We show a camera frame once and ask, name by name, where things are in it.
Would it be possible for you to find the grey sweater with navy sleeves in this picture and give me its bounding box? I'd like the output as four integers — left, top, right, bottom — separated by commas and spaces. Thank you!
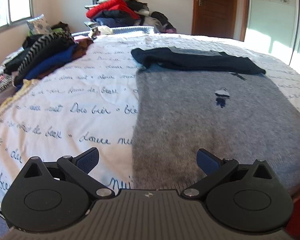
131, 47, 300, 198

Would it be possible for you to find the white script-printed blanket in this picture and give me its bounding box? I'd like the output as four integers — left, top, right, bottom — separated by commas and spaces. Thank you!
0, 32, 300, 214

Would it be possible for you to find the white crumpled cloth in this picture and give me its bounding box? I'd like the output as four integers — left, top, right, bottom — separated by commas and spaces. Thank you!
88, 25, 114, 39

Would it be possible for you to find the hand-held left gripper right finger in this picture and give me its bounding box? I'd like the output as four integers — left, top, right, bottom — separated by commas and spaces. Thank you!
181, 148, 278, 201

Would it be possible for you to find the clothes pile with red jacket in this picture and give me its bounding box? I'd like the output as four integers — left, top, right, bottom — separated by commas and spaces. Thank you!
84, 0, 177, 34

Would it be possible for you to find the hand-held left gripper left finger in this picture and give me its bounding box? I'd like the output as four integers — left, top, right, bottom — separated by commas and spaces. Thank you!
22, 147, 115, 201

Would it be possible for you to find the clothes pile with striped garment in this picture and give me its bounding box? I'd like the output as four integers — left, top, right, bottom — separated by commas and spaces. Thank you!
0, 22, 94, 105

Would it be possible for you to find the light blue knitted blanket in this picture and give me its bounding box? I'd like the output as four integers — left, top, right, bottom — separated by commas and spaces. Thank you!
71, 25, 161, 37

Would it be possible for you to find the pale wardrobe with floral trim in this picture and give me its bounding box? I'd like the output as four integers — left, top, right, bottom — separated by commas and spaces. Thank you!
243, 0, 300, 77

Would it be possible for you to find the brown wooden door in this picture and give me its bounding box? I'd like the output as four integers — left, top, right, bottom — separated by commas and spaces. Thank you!
191, 0, 251, 42

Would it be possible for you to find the floral pillow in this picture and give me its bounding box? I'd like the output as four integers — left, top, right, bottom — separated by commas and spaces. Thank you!
27, 14, 53, 37

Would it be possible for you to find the dark bag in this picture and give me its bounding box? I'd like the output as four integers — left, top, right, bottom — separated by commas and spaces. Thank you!
51, 22, 69, 31

